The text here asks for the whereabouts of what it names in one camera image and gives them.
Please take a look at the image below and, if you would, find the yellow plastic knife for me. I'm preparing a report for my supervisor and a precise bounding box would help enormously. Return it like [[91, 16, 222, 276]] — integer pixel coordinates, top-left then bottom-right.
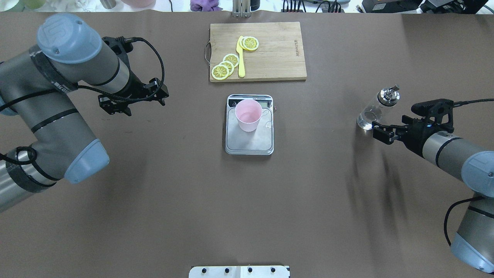
[[236, 36, 245, 78]]

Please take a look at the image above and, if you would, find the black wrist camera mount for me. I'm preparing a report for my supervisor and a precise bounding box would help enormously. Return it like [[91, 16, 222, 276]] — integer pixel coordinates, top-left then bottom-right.
[[411, 98, 455, 133], [102, 36, 134, 66]]

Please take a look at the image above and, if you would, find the purple cloth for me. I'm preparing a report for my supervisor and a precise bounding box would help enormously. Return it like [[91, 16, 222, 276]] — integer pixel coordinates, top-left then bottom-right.
[[190, 0, 222, 12]]

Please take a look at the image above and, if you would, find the pink plastic cup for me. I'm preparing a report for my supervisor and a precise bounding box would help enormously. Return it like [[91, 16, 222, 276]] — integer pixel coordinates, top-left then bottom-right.
[[235, 99, 262, 132]]

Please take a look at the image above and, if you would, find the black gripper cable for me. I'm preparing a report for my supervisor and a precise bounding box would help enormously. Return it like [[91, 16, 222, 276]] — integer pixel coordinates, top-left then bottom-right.
[[77, 37, 166, 103]]

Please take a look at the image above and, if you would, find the white pedestal column base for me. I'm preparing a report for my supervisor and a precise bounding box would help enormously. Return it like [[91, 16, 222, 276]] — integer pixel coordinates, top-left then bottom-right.
[[188, 265, 291, 278]]

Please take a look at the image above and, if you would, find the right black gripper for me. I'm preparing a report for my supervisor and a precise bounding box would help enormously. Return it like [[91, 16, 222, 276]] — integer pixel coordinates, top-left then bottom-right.
[[372, 116, 440, 157]]

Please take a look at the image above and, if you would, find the aluminium frame post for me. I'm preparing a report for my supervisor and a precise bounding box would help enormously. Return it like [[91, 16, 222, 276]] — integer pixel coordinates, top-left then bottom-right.
[[232, 0, 252, 18]]

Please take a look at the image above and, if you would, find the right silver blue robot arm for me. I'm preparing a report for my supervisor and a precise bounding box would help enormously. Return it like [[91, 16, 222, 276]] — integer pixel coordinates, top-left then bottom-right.
[[372, 116, 494, 275]]

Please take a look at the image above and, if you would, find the bamboo cutting board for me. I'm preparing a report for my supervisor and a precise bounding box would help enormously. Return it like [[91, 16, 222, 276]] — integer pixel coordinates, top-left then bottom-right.
[[209, 22, 307, 82]]

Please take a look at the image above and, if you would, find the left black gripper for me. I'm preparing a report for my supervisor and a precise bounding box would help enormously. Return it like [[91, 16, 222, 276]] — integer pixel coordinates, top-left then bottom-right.
[[98, 73, 169, 116]]

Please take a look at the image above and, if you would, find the silver kitchen scale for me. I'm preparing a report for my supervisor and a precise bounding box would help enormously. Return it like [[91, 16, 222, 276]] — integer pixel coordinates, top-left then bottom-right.
[[224, 94, 274, 156]]

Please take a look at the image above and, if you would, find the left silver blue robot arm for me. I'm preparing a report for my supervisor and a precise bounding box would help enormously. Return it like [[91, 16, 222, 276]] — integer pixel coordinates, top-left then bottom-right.
[[1, 14, 169, 212]]

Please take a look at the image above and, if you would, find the lemon slice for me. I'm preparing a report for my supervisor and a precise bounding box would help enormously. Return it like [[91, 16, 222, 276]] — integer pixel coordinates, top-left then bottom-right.
[[240, 36, 259, 51], [211, 64, 230, 81], [219, 61, 235, 76], [223, 53, 239, 67]]

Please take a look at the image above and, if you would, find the glass sauce bottle metal spout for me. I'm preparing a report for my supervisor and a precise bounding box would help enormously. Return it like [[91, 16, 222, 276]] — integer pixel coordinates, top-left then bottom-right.
[[356, 84, 400, 131]]

